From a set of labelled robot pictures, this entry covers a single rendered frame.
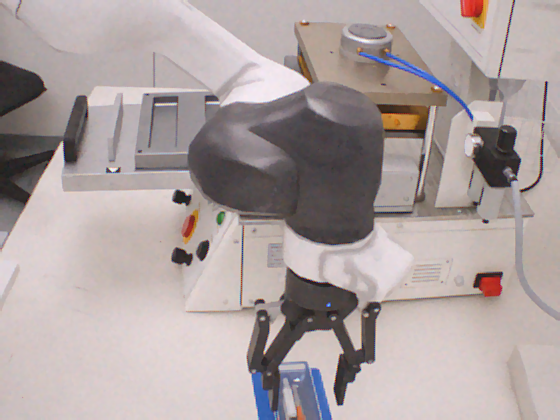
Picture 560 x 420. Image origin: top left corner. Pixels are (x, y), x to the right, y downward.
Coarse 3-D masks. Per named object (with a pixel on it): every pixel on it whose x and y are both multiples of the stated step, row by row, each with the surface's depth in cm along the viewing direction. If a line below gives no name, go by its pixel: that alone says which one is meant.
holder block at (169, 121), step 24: (144, 96) 111; (168, 96) 111; (192, 96) 111; (216, 96) 112; (144, 120) 104; (168, 120) 107; (192, 120) 105; (144, 144) 98; (168, 144) 101; (144, 168) 97
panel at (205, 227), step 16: (192, 192) 123; (192, 208) 120; (208, 208) 111; (208, 224) 108; (224, 224) 100; (192, 240) 113; (208, 240) 104; (192, 256) 109; (208, 256) 102; (192, 272) 107; (192, 288) 105
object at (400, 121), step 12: (300, 60) 110; (384, 108) 98; (396, 108) 98; (408, 108) 98; (420, 108) 99; (384, 120) 97; (396, 120) 97; (408, 120) 97; (420, 120) 97; (396, 132) 98; (408, 132) 99; (420, 132) 99
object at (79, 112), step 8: (80, 96) 107; (80, 104) 105; (72, 112) 103; (80, 112) 103; (88, 112) 109; (72, 120) 100; (80, 120) 101; (72, 128) 98; (80, 128) 101; (64, 136) 96; (72, 136) 96; (64, 144) 96; (72, 144) 96; (64, 152) 97; (72, 152) 97; (64, 160) 98; (72, 160) 98
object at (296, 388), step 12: (288, 372) 91; (300, 372) 91; (288, 384) 89; (300, 384) 89; (312, 384) 89; (288, 396) 87; (300, 396) 87; (312, 396) 87; (288, 408) 85; (300, 408) 85; (312, 408) 85
